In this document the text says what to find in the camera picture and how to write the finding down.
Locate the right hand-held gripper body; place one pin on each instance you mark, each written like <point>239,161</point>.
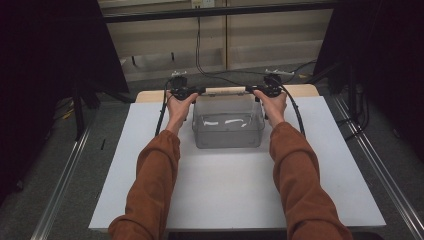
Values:
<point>272,86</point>

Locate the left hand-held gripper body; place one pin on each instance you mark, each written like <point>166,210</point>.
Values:
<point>180,88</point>

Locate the clear plastic storage box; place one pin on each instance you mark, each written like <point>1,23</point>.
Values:
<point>228,133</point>

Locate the person's right hand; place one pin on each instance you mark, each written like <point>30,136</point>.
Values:
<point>275,108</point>

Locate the person's left hand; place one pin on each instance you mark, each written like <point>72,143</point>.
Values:
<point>178,111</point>

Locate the black horizontal bar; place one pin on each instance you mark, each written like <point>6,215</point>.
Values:
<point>216,11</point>

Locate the small black floor strip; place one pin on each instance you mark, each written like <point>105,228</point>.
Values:
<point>103,144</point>

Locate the white table board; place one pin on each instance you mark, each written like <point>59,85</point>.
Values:
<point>226,190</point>

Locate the black stand leg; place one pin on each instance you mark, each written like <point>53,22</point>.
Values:
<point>79,113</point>

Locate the black curtain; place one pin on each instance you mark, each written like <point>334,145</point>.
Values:
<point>50,66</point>
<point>383,50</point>

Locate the white wall socket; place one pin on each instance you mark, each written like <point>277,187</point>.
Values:
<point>202,3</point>

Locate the metal floor rail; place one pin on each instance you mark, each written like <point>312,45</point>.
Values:
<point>63,183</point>
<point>376,160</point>

